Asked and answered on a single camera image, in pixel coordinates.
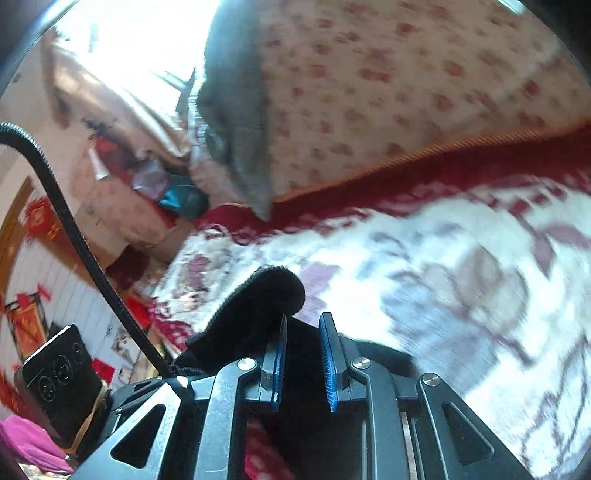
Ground grey fleece jacket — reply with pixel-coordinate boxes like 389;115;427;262
197;1;273;221

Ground pink sleeve forearm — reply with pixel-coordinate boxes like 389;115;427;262
1;415;73;474

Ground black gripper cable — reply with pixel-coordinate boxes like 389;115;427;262
0;121;195;393

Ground pink floral quilt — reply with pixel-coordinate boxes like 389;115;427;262
188;0;591;206

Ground beige curtain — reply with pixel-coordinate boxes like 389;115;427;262
40;27;194;172

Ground teal plastic bag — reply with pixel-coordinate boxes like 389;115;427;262
158;184;209;221

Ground black camera box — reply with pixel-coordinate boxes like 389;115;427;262
14;325;106;453

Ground black knit pants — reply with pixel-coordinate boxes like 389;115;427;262
179;267;413;479

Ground red white floral blanket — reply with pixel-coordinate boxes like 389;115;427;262
149;126;590;479

